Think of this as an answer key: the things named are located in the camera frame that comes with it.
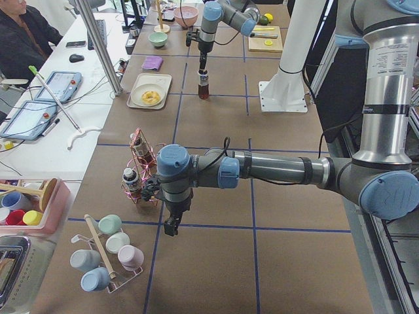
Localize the green-tipped metal rod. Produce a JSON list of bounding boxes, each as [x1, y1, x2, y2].
[[28, 65, 82, 133]]

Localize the round cream plate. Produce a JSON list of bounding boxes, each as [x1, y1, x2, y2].
[[131, 83, 166, 108]]

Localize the wooden stand round base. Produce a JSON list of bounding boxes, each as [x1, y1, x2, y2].
[[154, 0, 170, 33]]

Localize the grey-blue cup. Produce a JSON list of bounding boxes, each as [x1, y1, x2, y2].
[[69, 249, 101, 273]]

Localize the folded purple cloth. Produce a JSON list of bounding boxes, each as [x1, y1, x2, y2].
[[141, 56, 164, 71]]

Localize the pink cup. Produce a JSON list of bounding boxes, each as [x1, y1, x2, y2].
[[118, 245, 145, 271]]

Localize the pink bowl with ice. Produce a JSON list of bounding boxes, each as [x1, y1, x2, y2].
[[173, 6, 199, 28]]

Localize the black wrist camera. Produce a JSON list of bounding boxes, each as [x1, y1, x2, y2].
[[185, 29, 200, 47], [140, 175, 164, 201]]

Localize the rear tea bottle in rack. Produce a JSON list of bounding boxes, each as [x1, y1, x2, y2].
[[130, 133, 153, 164]]

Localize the upper teach pendant tablet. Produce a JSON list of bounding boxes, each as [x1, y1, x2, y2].
[[46, 71, 82, 104]]

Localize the mint green bowl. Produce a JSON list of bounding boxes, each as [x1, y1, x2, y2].
[[148, 32, 168, 48]]

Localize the green lime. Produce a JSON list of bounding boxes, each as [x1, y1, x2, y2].
[[259, 16, 269, 26]]

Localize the wire cup rack wooden handle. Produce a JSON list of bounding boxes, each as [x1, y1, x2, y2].
[[70, 213, 144, 294]]

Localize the mint green cup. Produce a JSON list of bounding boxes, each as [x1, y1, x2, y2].
[[98, 214, 122, 236]]

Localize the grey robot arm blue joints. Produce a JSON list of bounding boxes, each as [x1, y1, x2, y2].
[[156, 0, 419, 220]]

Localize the glazed ring donut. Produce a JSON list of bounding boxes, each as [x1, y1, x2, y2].
[[141, 90, 161, 106]]

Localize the pink bin with cups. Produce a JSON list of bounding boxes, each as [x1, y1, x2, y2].
[[1, 178, 70, 236]]

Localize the front tea bottle in rack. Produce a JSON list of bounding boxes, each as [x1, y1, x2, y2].
[[122, 167, 141, 202]]

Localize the second grey robot arm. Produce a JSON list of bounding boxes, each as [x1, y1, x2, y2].
[[157, 1, 260, 236]]

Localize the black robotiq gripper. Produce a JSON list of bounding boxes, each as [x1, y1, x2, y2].
[[164, 196, 192, 236]]

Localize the tea bottle white cap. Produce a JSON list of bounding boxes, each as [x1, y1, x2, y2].
[[198, 69, 210, 99]]

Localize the cream rectangular serving tray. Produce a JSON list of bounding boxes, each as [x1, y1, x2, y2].
[[126, 73, 172, 110]]

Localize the black computer mouse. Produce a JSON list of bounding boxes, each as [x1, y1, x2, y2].
[[69, 54, 84, 63]]

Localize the black keyboard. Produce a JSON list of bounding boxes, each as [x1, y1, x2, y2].
[[87, 19, 107, 50]]

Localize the steel muddler black tip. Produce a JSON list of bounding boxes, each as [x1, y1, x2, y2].
[[250, 32, 279, 39]]

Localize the copper wire bottle rack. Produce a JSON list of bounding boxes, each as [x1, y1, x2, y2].
[[120, 128, 159, 209]]

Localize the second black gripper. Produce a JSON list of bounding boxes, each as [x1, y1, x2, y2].
[[198, 41, 214, 71]]

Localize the black smartphone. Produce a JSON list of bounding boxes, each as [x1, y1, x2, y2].
[[65, 41, 86, 48]]

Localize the white cup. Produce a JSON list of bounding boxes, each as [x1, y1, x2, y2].
[[105, 232, 130, 254]]

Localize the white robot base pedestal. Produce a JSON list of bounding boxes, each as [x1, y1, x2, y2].
[[259, 0, 327, 113]]

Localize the silver toaster appliance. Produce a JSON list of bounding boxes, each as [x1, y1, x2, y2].
[[1, 235, 31, 313]]

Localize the light blue cup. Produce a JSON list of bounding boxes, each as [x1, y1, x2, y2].
[[81, 267, 111, 292]]

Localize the black marker pen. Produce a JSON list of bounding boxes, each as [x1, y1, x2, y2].
[[41, 118, 60, 137]]

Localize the wooden cutting board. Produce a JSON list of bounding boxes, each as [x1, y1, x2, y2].
[[248, 26, 283, 52]]

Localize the aluminium frame post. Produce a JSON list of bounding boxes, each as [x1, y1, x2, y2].
[[75, 0, 122, 96]]

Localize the tea bottle in rack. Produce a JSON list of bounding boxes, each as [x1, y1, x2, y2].
[[122, 167, 141, 202], [130, 133, 153, 164]]

